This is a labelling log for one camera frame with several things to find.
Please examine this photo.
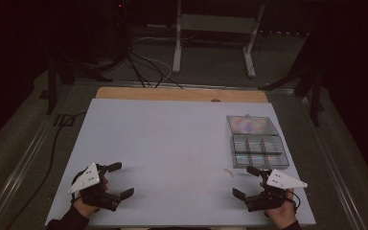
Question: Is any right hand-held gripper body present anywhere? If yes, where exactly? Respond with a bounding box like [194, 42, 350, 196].
[245, 169, 309, 213]

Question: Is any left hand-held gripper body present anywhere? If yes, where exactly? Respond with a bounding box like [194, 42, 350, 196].
[67, 162, 122, 213]

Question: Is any person's left hand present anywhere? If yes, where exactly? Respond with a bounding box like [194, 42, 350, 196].
[72, 177, 109, 219]

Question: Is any person's right hand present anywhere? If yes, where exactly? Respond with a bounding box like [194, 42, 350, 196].
[259, 181, 298, 230]

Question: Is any clear plastic compartment box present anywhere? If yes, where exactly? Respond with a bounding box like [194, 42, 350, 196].
[226, 114, 290, 170]

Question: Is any white table board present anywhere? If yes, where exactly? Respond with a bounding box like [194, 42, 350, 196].
[44, 98, 316, 227]

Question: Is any black tripod stand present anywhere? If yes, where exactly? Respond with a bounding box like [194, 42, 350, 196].
[258, 34, 326, 127]
[39, 47, 113, 115]

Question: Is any white metal stand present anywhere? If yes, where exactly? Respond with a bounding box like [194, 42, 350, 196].
[172, 0, 266, 79]

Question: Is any right hand-held gripper black cable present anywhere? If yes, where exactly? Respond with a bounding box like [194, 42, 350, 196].
[284, 190, 302, 214]

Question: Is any black floor cable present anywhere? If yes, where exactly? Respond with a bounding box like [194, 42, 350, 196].
[4, 110, 87, 230]

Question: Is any black cable bundle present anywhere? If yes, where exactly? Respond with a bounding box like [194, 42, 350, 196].
[126, 47, 184, 90]

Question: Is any white cable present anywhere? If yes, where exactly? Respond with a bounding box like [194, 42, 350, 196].
[133, 35, 173, 88]

